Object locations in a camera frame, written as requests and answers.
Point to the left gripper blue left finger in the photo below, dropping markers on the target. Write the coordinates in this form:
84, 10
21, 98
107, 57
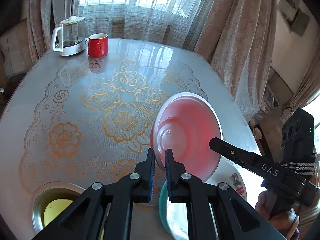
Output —
152, 172

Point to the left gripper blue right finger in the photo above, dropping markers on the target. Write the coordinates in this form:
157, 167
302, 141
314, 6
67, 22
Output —
170, 172

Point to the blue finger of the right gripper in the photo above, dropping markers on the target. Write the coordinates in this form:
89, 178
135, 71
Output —
251, 161

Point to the large oval patterned plate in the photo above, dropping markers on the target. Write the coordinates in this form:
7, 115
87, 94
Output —
177, 213

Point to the red plastic bowl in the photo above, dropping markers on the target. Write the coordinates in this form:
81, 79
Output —
186, 123

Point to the stainless steel bowl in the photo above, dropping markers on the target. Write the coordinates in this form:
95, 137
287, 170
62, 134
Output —
47, 193

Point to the yellow plastic bowl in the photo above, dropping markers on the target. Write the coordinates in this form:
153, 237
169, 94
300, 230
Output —
53, 209

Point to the person right hand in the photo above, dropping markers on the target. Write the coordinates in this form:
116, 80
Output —
285, 222

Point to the teal round plate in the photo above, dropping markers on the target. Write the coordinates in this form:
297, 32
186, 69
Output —
164, 212

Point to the far right beige curtain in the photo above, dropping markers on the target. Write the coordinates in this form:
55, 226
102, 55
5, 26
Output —
305, 93

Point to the beige curtain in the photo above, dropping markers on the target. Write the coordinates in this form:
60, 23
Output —
237, 40
305, 93
42, 17

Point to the red mug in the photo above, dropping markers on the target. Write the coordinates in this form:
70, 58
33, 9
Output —
98, 45

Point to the white glass electric kettle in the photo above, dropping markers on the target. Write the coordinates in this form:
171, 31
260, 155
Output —
69, 37

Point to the sheer white window curtain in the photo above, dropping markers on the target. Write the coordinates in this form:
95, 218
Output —
176, 23

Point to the left beige curtain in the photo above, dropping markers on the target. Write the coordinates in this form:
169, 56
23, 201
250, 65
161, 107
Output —
42, 17

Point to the wall electrical box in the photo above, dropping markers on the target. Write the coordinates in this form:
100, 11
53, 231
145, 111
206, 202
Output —
296, 20

